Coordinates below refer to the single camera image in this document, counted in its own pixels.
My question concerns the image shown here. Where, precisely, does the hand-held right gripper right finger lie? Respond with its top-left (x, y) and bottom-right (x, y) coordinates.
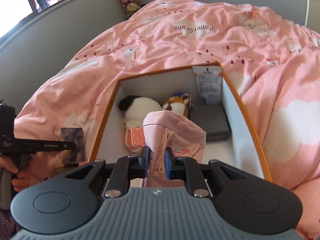
top-left (164, 147), bottom-right (247, 197)

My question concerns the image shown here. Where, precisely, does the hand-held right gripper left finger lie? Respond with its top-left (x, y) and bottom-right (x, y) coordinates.
top-left (66, 146), bottom-right (152, 198)

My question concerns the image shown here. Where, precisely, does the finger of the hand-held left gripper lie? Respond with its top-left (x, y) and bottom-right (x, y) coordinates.
top-left (37, 141), bottom-right (75, 153)

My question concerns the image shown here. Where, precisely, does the dark glossy booklet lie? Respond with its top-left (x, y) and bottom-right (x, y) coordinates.
top-left (61, 127), bottom-right (87, 167)

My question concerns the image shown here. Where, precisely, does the pink cloth pouch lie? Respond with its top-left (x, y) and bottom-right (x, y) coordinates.
top-left (142, 111), bottom-right (207, 188)

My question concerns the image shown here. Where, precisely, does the panda plush toy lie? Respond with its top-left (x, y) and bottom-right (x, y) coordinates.
top-left (118, 95), bottom-right (163, 153)

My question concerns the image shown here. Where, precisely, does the grey gift box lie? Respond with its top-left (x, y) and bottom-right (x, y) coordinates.
top-left (189, 104), bottom-right (230, 142)

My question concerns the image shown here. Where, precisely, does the brown fox plush toy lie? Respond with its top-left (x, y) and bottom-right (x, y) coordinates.
top-left (162, 92), bottom-right (194, 118)

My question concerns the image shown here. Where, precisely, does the orange cardboard box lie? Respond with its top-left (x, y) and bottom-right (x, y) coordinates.
top-left (89, 61), bottom-right (272, 183)

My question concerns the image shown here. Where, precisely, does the white hand cream tube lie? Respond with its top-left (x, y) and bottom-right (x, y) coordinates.
top-left (192, 66), bottom-right (222, 105)

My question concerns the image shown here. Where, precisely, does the person's left hand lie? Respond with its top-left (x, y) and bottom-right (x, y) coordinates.
top-left (0, 155), bottom-right (31, 193)

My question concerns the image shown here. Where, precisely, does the purple patterned cloth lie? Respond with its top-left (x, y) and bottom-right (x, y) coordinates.
top-left (0, 209), bottom-right (15, 233)

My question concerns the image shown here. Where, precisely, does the pink printed blanket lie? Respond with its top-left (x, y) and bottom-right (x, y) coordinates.
top-left (14, 0), bottom-right (320, 240)

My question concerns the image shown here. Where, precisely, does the window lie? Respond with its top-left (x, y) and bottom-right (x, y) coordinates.
top-left (0, 0), bottom-right (103, 39)

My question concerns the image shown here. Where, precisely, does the cream plush toy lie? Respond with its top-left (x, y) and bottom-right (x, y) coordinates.
top-left (126, 2), bottom-right (141, 18)

